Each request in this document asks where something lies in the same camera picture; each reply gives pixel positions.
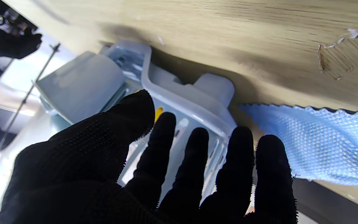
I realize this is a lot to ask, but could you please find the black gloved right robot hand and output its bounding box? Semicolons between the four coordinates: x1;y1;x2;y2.
0;0;43;59

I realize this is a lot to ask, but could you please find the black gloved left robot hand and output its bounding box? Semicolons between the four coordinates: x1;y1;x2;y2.
0;90;298;224

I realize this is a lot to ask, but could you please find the teal plate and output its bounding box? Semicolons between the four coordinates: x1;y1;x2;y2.
50;115;72;133

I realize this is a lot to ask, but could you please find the blue microfibre cloth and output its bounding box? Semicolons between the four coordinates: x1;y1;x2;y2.
240;104;358;186

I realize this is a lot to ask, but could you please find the blue cutlery holder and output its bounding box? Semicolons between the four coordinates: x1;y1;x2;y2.
35;51;126;125

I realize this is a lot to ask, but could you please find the light blue dish rack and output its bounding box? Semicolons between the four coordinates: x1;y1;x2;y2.
100;40;238;137

